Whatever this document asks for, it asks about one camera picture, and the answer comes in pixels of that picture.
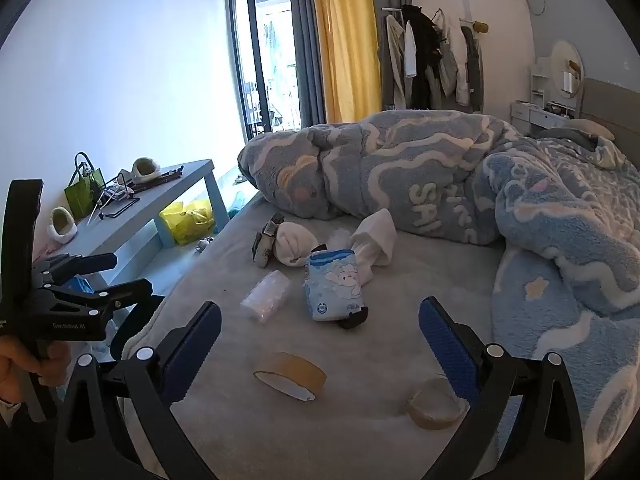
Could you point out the person's left hand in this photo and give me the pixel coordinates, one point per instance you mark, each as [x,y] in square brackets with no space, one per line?
[20,365]

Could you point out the white vanity desk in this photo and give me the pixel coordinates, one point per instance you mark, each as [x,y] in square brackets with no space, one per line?
[542,117]

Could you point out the grey hanging garment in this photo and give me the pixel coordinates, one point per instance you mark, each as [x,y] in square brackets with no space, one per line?
[472,67]

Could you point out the grey striped cloth roll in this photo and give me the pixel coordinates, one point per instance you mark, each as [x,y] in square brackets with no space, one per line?
[265,240]

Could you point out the blue patterned fleece blanket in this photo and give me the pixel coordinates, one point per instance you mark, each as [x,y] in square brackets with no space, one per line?
[425,160]

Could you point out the black coat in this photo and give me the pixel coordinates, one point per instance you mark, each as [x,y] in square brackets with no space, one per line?
[425,60]

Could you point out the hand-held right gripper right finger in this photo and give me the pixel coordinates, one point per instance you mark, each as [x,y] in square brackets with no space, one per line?
[445,345]

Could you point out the clothes rack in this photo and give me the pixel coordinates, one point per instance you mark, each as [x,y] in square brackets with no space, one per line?
[387,10]

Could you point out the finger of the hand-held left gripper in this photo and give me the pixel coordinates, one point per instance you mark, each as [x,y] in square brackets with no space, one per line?
[80,263]
[120,296]

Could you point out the yellow curtain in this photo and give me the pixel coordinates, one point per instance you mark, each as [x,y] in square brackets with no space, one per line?
[350,45]

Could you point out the clear plastic bag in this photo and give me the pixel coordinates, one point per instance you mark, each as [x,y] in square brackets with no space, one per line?
[267,297]

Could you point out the dark pillow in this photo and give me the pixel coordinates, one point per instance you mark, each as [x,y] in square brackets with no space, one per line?
[565,136]

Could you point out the yellow plastic bag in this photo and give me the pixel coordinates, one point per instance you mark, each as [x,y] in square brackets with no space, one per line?
[187,222]

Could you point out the green handbag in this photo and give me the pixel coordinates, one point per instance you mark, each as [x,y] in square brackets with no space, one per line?
[84,192]

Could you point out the glass sliding door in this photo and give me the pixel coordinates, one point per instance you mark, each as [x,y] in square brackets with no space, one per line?
[237,60]

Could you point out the grey headboard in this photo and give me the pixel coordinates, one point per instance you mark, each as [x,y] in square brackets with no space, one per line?
[612,102]

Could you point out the teal cloth toy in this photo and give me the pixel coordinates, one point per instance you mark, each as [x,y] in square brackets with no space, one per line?
[237,205]

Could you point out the bed mattress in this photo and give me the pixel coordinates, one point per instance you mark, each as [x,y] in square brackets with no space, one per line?
[390,360]

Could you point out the grey white coat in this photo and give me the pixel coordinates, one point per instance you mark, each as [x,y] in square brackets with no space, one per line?
[395,65]

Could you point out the white grey jacket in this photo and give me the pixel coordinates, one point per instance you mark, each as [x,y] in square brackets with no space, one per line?
[448,65]

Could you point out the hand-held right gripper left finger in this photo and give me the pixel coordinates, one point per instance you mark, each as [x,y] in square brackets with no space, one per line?
[192,350]

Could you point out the blue printed tissue pack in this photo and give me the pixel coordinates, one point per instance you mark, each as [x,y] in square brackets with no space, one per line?
[334,285]

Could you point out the grey curtain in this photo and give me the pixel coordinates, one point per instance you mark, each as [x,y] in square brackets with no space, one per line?
[305,60]

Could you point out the blue table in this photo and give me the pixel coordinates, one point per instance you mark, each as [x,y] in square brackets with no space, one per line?
[150,202]

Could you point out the rolled white sock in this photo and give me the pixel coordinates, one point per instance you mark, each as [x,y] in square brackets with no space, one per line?
[296,244]

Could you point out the round mirror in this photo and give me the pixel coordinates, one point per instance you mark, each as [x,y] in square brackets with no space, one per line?
[562,62]

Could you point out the light pillow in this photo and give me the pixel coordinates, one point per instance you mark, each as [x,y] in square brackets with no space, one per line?
[595,129]

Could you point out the white green slipper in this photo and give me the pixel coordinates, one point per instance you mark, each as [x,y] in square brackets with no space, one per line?
[146,170]
[62,225]

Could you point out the black clip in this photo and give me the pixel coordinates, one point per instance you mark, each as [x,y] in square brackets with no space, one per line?
[354,320]

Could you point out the dark stick bundle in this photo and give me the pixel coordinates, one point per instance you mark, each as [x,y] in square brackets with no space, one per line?
[162,177]

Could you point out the long white sock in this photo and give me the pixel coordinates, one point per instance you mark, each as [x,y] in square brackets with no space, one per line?
[376,240]

